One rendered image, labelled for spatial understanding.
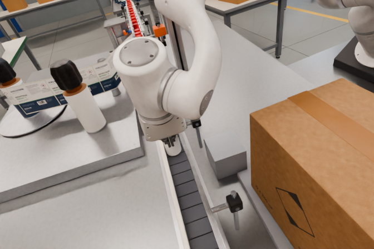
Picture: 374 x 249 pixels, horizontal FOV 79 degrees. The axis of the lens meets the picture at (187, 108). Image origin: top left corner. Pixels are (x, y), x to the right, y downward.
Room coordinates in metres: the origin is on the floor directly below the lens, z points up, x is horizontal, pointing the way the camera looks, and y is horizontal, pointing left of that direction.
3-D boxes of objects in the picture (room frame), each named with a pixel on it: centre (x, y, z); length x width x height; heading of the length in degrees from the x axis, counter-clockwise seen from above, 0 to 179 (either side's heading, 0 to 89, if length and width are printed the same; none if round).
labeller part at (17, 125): (0.97, 0.73, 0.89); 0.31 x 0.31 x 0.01
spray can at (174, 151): (0.53, 0.07, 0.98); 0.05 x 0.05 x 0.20
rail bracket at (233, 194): (0.26, -0.03, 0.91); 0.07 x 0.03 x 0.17; 97
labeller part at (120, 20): (1.28, 0.26, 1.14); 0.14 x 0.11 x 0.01; 7
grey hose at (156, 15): (1.05, 0.04, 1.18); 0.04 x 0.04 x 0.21
